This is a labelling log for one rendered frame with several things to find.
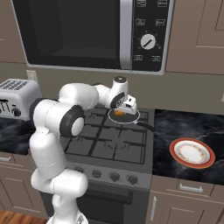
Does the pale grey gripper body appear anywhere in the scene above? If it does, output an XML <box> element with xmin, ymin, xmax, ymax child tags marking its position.
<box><xmin>117</xmin><ymin>101</ymin><xmax>138</xmax><ymax>116</ymax></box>

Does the black frying pan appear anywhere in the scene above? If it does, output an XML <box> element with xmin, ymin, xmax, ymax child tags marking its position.
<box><xmin>107</xmin><ymin>108</ymin><xmax>156</xmax><ymax>132</ymax></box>

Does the grey stove with black grates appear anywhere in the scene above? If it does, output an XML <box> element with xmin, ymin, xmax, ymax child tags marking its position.
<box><xmin>61</xmin><ymin>104</ymin><xmax>156</xmax><ymax>193</ymax></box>

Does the white microwave dial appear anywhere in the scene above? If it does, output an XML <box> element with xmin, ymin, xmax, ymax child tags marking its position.
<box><xmin>140</xmin><ymin>33</ymin><xmax>158</xmax><ymax>51</ymax></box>

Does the white plate with red rim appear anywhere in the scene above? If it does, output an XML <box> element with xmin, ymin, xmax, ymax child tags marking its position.
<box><xmin>169</xmin><ymin>137</ymin><xmax>216</xmax><ymax>170</ymax></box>

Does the black and silver microwave oven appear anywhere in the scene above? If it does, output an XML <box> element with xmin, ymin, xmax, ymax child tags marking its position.
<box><xmin>10</xmin><ymin>0</ymin><xmax>175</xmax><ymax>76</ymax></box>

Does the brown drawer front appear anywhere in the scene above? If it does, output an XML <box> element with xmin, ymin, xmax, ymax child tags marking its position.
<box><xmin>0</xmin><ymin>150</ymin><xmax>15</xmax><ymax>168</ymax></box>
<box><xmin>168</xmin><ymin>176</ymin><xmax>216</xmax><ymax>198</ymax></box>

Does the black oven door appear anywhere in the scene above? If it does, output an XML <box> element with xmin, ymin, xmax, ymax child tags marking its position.
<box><xmin>39</xmin><ymin>181</ymin><xmax>151</xmax><ymax>224</ymax></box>

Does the silver toaster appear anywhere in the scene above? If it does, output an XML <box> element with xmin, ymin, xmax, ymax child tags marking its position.
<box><xmin>0</xmin><ymin>78</ymin><xmax>45</xmax><ymax>122</ymax></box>

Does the brown base cupboard door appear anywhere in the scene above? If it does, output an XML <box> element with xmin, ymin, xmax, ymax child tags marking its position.
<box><xmin>145</xmin><ymin>191</ymin><xmax>219</xmax><ymax>224</ymax></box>
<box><xmin>0</xmin><ymin>165</ymin><xmax>49</xmax><ymax>220</ymax></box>

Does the silver microwave door handle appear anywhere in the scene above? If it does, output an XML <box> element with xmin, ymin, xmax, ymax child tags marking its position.
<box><xmin>119</xmin><ymin>0</ymin><xmax>134</xmax><ymax>71</ymax></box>

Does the black oven door handle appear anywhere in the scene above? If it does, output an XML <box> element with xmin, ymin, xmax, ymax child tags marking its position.
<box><xmin>86</xmin><ymin>188</ymin><xmax>134</xmax><ymax>206</ymax></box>

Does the brown wall cupboard door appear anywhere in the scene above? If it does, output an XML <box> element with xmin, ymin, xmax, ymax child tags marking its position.
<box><xmin>164</xmin><ymin>0</ymin><xmax>224</xmax><ymax>76</ymax></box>
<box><xmin>0</xmin><ymin>0</ymin><xmax>27</xmax><ymax>65</ymax></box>

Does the silver cupboard door handle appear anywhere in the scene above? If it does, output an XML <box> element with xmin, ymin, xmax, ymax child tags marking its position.
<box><xmin>150</xmin><ymin>195</ymin><xmax>158</xmax><ymax>222</ymax></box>

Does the beige wall socket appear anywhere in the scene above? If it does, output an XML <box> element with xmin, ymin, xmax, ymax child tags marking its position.
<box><xmin>25</xmin><ymin>69</ymin><xmax>39</xmax><ymax>83</ymax></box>

